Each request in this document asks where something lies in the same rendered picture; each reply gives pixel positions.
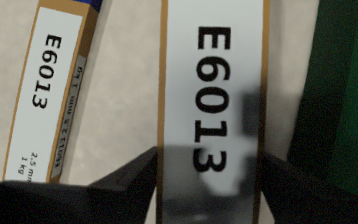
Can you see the green flat rectangular platform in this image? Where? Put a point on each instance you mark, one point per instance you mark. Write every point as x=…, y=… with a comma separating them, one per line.
x=326, y=137

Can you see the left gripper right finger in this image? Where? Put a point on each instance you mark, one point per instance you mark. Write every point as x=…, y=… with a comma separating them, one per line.
x=296, y=197

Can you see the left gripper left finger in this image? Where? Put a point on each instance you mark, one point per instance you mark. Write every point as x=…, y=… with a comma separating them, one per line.
x=126, y=201

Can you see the white label with black e6013 text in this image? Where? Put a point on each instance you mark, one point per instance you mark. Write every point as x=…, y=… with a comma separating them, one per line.
x=212, y=97

